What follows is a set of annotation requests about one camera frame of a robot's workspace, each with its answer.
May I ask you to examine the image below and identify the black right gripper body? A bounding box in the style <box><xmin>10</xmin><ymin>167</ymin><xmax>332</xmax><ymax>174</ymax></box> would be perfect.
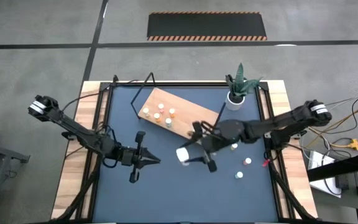
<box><xmin>193</xmin><ymin>121</ymin><xmax>247</xmax><ymax>174</ymax></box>

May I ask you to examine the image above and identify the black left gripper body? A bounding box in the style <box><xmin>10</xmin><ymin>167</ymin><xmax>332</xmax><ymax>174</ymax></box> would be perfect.
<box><xmin>121</xmin><ymin>131</ymin><xmax>147</xmax><ymax>184</ymax></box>

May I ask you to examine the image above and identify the snake plant white pot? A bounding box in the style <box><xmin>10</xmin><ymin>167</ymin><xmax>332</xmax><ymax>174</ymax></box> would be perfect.
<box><xmin>224</xmin><ymin>63</ymin><xmax>263</xmax><ymax>111</ymax></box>

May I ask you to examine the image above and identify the white box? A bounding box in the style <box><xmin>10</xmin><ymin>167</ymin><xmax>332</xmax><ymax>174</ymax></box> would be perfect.
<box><xmin>308</xmin><ymin>149</ymin><xmax>343</xmax><ymax>198</ymax></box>

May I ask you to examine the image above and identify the black hazard striped floor mat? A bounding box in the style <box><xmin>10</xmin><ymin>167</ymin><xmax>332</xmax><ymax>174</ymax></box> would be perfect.
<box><xmin>147</xmin><ymin>11</ymin><xmax>268</xmax><ymax>42</ymax></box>

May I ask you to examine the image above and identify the black desk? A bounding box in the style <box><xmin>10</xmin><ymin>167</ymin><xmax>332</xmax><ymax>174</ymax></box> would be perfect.
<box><xmin>306</xmin><ymin>151</ymin><xmax>358</xmax><ymax>224</ymax></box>

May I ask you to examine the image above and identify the yellow power splitter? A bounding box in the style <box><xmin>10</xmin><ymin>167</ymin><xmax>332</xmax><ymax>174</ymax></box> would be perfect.
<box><xmin>346</xmin><ymin>138</ymin><xmax>358</xmax><ymax>152</ymax></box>

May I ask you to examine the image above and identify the wooden shelf black metal frame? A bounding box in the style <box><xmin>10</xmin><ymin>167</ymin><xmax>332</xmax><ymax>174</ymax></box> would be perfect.
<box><xmin>130</xmin><ymin>72</ymin><xmax>227</xmax><ymax>141</ymax></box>

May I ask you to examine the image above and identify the black aluminium table frame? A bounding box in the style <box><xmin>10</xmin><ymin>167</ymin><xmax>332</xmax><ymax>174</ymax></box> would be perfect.
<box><xmin>50</xmin><ymin>74</ymin><xmax>319</xmax><ymax>224</ymax></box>

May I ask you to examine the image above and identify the yellow extension cable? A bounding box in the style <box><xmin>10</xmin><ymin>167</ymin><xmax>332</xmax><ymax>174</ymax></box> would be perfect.
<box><xmin>303</xmin><ymin>105</ymin><xmax>358</xmax><ymax>150</ymax></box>

